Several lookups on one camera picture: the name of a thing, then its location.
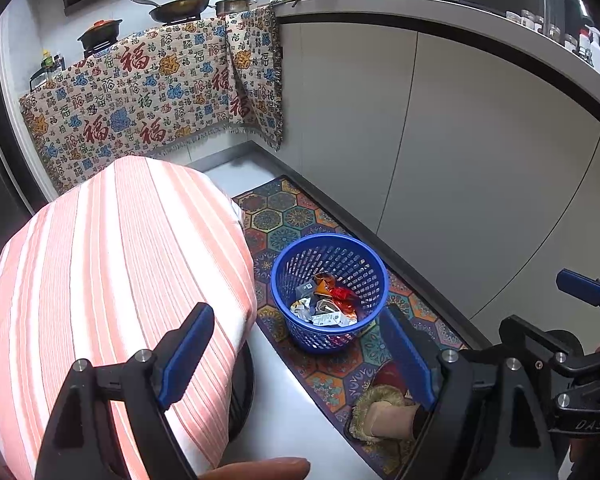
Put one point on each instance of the trash pile in basket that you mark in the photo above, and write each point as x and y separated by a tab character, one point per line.
325	302

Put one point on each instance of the black clay pot red lid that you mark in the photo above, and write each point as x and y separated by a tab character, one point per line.
100	36

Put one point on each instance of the blue plastic trash basket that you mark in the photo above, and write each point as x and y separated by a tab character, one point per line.
349	261

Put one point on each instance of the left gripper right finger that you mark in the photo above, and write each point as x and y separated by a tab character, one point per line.
483	421

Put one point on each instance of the black wok pan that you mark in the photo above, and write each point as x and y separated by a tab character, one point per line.
175	11

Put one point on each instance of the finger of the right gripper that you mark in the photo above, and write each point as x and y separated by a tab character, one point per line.
579	286

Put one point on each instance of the right hand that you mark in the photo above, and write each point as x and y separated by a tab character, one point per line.
585	458

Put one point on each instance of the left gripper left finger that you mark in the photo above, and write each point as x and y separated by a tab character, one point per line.
80	441

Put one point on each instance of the patterned fabric cabinet cover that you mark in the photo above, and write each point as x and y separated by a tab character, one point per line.
159	88

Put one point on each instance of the pink striped tablecloth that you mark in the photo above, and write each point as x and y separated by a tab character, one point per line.
106	270

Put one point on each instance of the fuzzy slipper foot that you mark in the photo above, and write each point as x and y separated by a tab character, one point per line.
386	410

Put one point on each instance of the steel cooking pot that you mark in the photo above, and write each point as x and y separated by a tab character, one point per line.
225	7

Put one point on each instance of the left hand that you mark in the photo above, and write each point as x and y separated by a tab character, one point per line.
282	468

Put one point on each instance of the steel faucet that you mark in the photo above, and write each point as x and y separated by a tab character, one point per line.
552	10

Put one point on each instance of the grey kitchen counter cabinets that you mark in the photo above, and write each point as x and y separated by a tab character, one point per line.
467	144

